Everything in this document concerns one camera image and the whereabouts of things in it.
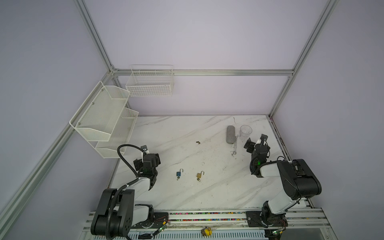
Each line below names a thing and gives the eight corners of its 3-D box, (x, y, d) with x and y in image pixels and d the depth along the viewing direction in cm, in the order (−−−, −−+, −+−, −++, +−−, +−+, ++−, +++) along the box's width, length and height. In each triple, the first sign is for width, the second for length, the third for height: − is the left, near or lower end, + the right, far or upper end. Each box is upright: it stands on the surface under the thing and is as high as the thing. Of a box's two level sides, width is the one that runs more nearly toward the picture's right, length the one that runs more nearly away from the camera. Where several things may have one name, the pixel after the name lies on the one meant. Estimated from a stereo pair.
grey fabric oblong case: (225, 143, 106) (226, 141, 104) (226, 127, 116) (227, 124, 114) (234, 144, 105) (235, 142, 103) (234, 127, 116) (235, 125, 113)
